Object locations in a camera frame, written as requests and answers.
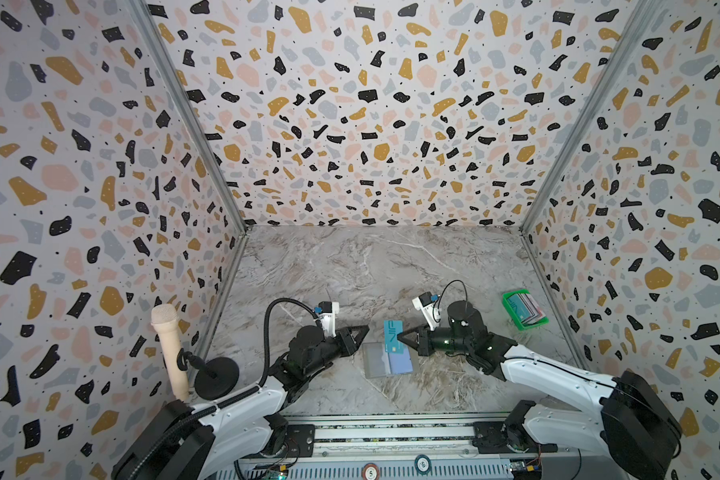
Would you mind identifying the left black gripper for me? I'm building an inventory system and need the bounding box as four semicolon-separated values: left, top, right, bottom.
306;325;372;379

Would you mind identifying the blue credit card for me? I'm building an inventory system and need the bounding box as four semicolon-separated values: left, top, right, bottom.
387;348;414;375

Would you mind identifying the teal credit card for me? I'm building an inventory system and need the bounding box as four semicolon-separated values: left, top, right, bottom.
383;320;405;354

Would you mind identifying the grey card holder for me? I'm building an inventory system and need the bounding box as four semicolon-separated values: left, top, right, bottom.
362;342;416;379

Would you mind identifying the green card tray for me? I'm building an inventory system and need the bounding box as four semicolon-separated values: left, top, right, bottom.
501;289;549;331

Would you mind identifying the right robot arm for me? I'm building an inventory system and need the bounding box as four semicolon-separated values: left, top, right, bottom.
397;300;682;479

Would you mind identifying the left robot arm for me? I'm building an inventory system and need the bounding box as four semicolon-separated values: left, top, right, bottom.
111;325;369;479

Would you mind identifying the cards stack in tray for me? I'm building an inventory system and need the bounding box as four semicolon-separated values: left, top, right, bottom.
507;292;545;326

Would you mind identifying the green round marker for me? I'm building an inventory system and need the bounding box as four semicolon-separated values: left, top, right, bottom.
414;454;432;475

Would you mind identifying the red round marker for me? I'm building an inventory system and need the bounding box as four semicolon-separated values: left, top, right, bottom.
361;463;381;480

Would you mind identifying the black microphone stand base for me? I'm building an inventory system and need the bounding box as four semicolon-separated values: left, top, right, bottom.
191;357;240;400

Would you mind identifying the beige microphone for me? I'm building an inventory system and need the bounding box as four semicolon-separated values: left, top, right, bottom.
151;304;189;401

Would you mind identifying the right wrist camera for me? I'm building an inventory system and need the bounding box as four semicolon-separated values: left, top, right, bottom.
412;291;441;331

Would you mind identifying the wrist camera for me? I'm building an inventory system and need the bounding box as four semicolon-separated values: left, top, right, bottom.
314;301;340;337
412;291;441;331

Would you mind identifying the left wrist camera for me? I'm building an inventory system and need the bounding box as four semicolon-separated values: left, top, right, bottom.
314;301;340;337

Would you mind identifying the aluminium mounting rail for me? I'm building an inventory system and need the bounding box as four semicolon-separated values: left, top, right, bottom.
134;413;646;480

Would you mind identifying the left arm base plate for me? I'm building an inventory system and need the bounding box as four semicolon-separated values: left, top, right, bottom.
246;424;316;461

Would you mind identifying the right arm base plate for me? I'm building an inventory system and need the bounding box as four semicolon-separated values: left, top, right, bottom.
472;421;558;455

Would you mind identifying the black corrugated cable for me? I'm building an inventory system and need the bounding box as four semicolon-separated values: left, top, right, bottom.
113;297;319;480

